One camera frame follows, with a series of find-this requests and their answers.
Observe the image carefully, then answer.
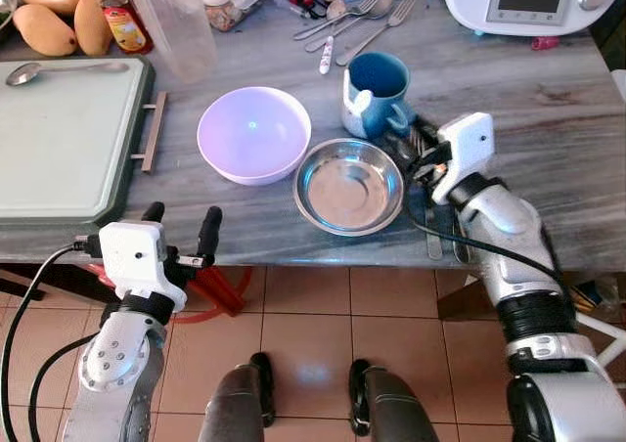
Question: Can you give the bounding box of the blue ceramic mug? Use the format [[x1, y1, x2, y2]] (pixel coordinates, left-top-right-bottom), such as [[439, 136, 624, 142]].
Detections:
[[341, 51, 413, 141]]

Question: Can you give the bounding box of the red plastic stool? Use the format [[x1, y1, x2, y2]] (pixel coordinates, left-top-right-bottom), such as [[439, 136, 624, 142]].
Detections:
[[82, 259, 253, 323]]

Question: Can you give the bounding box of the dark cloth napkin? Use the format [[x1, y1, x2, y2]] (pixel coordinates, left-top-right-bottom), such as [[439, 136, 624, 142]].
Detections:
[[403, 180, 474, 265]]

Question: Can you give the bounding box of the stainless steel bowl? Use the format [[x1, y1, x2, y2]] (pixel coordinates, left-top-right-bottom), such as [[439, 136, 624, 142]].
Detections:
[[293, 138, 406, 238]]

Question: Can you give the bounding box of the grey table knife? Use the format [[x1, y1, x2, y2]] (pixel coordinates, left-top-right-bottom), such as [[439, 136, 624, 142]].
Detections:
[[425, 199, 445, 262]]

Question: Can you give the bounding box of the pink plastic bowl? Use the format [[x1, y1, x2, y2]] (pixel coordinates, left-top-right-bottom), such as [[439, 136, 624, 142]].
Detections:
[[197, 86, 313, 187]]

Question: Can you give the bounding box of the metal fork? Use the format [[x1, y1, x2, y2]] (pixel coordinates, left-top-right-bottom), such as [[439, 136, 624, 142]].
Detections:
[[292, 0, 381, 43], [335, 0, 419, 69]]

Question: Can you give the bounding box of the pale green tray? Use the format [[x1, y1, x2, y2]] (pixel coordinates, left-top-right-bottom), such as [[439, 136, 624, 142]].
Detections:
[[0, 57, 157, 231]]

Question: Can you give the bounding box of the small metal spoon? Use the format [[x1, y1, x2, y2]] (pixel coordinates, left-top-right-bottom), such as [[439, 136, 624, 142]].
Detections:
[[302, 0, 394, 55]]

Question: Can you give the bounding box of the robot left leg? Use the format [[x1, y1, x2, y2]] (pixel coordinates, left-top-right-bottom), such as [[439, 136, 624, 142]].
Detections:
[[199, 352, 278, 442]]

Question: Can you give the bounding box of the robot leg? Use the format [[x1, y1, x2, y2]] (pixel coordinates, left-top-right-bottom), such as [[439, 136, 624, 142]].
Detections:
[[348, 358, 433, 442], [199, 352, 278, 442]]

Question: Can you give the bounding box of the clear plastic jug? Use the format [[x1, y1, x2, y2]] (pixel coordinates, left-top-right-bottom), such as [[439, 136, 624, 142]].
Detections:
[[121, 0, 219, 84]]

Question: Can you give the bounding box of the large metal spoon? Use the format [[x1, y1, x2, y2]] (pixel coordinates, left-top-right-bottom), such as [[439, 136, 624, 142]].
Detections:
[[5, 61, 131, 88]]

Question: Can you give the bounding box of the red label sauce bottle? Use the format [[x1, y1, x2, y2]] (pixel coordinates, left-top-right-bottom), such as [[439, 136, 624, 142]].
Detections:
[[88, 0, 154, 56]]

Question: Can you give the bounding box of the robot right leg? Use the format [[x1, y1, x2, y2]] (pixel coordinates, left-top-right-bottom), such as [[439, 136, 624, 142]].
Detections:
[[348, 358, 433, 442]]

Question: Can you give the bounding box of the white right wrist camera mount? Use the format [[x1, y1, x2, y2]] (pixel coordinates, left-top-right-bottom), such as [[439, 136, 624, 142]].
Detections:
[[430, 112, 496, 206]]

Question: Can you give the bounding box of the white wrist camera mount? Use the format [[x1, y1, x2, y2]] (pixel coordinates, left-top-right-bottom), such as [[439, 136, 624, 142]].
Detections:
[[98, 220, 188, 312], [430, 112, 496, 206]]

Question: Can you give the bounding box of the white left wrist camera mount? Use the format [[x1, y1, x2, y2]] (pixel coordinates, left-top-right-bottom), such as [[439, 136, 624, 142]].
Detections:
[[98, 220, 188, 312]]

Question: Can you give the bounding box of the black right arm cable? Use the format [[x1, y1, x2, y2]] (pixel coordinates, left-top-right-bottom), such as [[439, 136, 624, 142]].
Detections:
[[405, 205, 560, 279]]

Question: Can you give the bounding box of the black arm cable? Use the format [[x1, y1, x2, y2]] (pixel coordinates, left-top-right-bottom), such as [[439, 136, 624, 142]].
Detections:
[[405, 205, 560, 279], [0, 241, 103, 442]]

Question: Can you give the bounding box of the white handled utensil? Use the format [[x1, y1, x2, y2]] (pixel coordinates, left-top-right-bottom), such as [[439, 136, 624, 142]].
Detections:
[[318, 33, 338, 76]]

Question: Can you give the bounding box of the white metal frame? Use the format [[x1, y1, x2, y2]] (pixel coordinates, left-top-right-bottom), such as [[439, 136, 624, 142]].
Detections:
[[575, 308, 626, 367]]

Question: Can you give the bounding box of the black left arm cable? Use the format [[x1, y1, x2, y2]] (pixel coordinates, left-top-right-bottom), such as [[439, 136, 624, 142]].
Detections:
[[0, 241, 103, 442]]

